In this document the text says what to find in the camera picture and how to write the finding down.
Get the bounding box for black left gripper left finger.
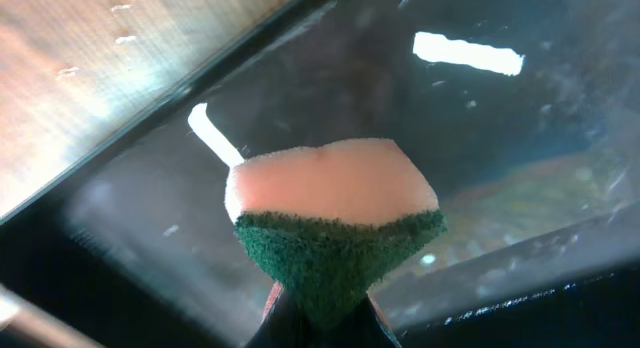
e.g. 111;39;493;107
244;282;310;348

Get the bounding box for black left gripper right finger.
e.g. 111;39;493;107
344;295;401;348

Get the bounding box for green and pink sponge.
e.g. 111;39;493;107
224;138;446;329

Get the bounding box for black water tray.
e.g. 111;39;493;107
1;0;639;347

